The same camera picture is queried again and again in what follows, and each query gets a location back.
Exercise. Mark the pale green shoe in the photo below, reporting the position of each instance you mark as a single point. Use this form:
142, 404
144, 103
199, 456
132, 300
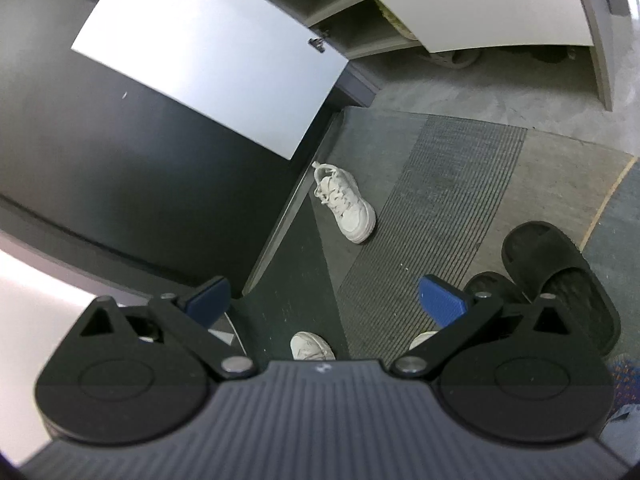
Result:
395, 20

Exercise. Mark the white sneaker with beige swoosh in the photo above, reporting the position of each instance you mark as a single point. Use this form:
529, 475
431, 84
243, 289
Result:
422, 340

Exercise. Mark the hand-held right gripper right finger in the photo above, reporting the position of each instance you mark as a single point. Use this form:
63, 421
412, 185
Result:
442, 304

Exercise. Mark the tan sandal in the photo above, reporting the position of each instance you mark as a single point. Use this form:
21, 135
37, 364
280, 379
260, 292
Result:
457, 60

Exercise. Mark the grey mat with yellow line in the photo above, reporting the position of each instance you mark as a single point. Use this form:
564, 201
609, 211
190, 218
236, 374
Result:
620, 240

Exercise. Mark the black slide sandal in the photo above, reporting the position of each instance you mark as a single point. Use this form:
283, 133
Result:
492, 282
530, 245

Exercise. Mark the metal door hinge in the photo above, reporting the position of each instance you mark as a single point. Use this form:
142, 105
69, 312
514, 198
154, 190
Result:
318, 42

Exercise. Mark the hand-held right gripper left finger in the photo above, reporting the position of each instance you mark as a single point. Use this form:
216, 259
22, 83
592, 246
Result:
210, 299

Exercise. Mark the dark entry door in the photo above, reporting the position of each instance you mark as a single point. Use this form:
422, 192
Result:
100, 135

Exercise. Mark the blue patterned cloth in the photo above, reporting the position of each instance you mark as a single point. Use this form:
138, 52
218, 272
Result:
627, 377

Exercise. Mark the dark shoe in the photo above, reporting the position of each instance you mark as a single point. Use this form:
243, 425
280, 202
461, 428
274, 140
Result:
550, 54

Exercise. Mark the chunky white sneaker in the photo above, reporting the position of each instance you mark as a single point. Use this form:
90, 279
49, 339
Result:
310, 347
350, 210

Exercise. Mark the plain white cabinet door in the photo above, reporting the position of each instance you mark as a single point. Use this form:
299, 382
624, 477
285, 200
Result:
210, 50

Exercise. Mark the two-tone grey door mat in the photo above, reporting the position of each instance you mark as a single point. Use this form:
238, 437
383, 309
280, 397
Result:
450, 185

